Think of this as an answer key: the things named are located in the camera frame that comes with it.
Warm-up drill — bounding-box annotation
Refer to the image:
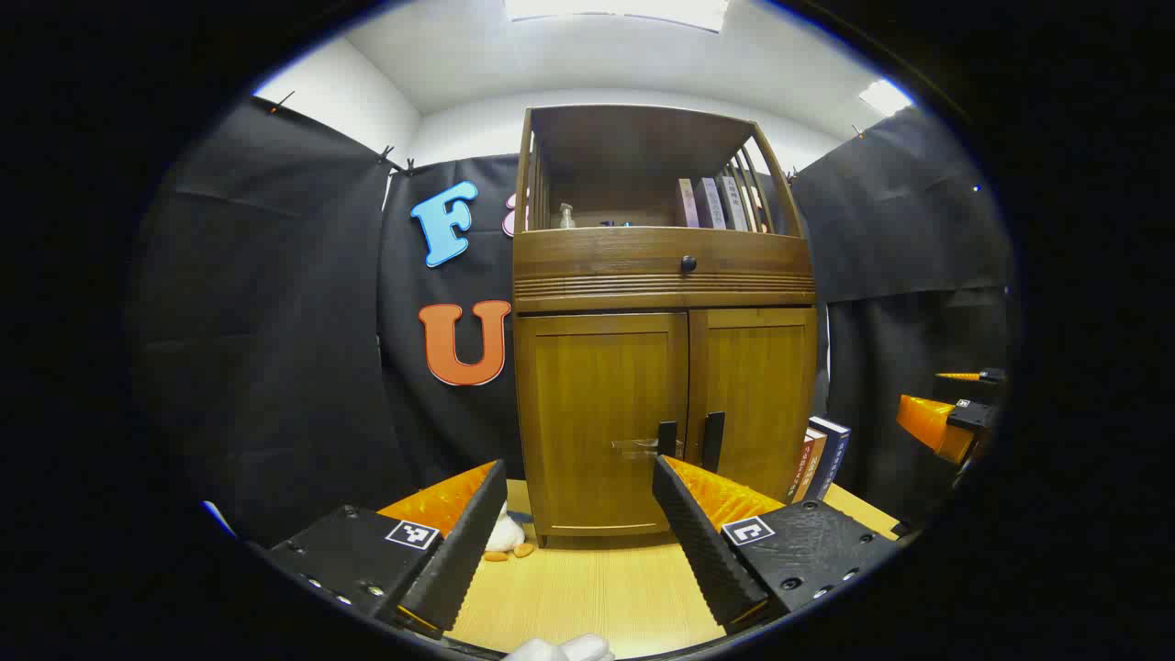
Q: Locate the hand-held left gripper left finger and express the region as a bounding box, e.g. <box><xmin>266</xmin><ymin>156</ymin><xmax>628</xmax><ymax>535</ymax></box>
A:
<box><xmin>262</xmin><ymin>459</ymin><xmax>509</xmax><ymax>641</ymax></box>

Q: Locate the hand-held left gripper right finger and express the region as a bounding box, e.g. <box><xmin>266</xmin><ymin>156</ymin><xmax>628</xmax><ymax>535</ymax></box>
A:
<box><xmin>652</xmin><ymin>454</ymin><xmax>901</xmax><ymax>636</ymax></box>

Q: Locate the wooden cabinet door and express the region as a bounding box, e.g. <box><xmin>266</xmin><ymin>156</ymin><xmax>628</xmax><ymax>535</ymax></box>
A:
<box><xmin>514</xmin><ymin>312</ymin><xmax>689</xmax><ymax>538</ymax></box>
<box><xmin>687</xmin><ymin>308</ymin><xmax>818</xmax><ymax>504</ymax></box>

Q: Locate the wooden double-door shoe cabinet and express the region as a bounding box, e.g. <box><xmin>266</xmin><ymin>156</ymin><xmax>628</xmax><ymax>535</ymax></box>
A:
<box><xmin>511</xmin><ymin>104</ymin><xmax>820</xmax><ymax>549</ymax></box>

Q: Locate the wooden cabinet drawer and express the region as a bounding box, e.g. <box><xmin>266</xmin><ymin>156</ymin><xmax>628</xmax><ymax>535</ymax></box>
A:
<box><xmin>514</xmin><ymin>227</ymin><xmax>816</xmax><ymax>306</ymax></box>

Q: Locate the penguin plush toy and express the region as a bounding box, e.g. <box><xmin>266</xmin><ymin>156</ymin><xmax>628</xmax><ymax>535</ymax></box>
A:
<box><xmin>484</xmin><ymin>500</ymin><xmax>536</xmax><ymax>563</ymax></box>

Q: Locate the navy blue book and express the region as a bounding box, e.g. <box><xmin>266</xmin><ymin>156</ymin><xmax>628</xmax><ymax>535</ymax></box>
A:
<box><xmin>808</xmin><ymin>416</ymin><xmax>852</xmax><ymax>501</ymax></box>

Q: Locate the red-brown book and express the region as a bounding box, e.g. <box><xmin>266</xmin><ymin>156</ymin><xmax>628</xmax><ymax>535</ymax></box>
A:
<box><xmin>788</xmin><ymin>436</ymin><xmax>816</xmax><ymax>503</ymax></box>

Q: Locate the tan book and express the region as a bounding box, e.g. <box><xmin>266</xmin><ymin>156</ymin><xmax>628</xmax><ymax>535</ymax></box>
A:
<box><xmin>794</xmin><ymin>428</ymin><xmax>829</xmax><ymax>504</ymax></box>

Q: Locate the black backdrop cloth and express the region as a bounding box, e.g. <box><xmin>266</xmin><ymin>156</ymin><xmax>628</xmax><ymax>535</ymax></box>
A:
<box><xmin>129</xmin><ymin>96</ymin><xmax>1015</xmax><ymax>543</ymax></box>

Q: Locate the ceiling light panel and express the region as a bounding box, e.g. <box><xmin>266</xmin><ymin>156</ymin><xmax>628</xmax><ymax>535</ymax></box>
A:
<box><xmin>503</xmin><ymin>0</ymin><xmax>731</xmax><ymax>33</ymax></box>
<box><xmin>860</xmin><ymin>78</ymin><xmax>914</xmax><ymax>118</ymax></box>

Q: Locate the grey shelf book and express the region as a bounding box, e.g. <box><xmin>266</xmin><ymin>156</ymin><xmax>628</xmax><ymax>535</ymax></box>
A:
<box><xmin>695</xmin><ymin>177</ymin><xmax>728</xmax><ymax>230</ymax></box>

